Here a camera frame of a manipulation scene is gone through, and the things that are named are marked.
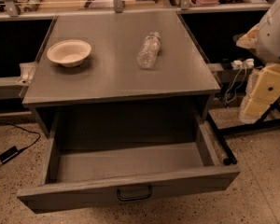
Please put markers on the black drawer handle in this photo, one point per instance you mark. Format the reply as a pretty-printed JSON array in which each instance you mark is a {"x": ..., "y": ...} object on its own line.
[{"x": 134, "y": 193}]

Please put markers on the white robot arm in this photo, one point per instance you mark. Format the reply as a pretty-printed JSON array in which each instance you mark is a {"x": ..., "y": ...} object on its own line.
[{"x": 264, "y": 37}]

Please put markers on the clear plastic water bottle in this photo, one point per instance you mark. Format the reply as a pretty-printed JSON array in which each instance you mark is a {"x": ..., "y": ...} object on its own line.
[{"x": 149, "y": 50}]

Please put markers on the black power adapter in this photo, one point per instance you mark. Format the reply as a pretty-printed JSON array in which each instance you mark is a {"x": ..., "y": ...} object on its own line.
[{"x": 8, "y": 155}]

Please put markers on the grey wooden cabinet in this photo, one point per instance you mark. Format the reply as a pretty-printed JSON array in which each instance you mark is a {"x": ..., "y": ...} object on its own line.
[{"x": 111, "y": 72}]

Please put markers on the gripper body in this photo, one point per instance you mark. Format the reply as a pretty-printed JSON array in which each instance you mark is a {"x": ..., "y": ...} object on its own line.
[{"x": 274, "y": 41}]

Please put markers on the bottle on back shelf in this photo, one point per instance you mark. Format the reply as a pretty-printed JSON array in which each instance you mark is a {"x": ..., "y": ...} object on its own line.
[{"x": 32, "y": 5}]

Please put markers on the white power plugs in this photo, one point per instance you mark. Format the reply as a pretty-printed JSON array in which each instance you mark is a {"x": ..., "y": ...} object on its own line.
[{"x": 238, "y": 64}]

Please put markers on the black side table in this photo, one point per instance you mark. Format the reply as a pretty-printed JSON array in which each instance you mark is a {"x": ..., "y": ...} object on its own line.
[{"x": 260, "y": 124}]

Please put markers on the grey top drawer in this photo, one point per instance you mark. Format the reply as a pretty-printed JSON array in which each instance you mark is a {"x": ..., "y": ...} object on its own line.
[{"x": 88, "y": 158}]

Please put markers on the white paper bowl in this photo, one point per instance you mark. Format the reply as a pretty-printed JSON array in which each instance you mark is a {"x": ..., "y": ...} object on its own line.
[{"x": 69, "y": 53}]

